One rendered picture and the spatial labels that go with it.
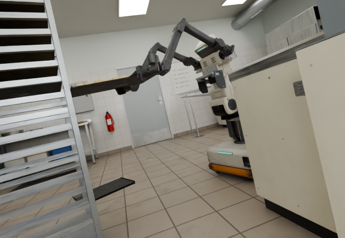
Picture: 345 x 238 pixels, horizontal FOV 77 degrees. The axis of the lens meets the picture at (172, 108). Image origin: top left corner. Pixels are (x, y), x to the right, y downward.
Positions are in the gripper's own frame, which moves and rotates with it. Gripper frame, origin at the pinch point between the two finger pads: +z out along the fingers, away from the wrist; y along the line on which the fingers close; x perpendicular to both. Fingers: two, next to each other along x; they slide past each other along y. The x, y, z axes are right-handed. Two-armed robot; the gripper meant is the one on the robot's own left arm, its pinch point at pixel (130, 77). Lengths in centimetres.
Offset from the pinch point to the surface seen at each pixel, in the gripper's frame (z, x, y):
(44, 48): 30, -33, -22
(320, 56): -85, -62, 23
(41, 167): 41, -44, 39
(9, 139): 48, -51, 21
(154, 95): 129, 409, -19
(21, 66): 39, -42, -14
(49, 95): 33.0, -35.8, 3.6
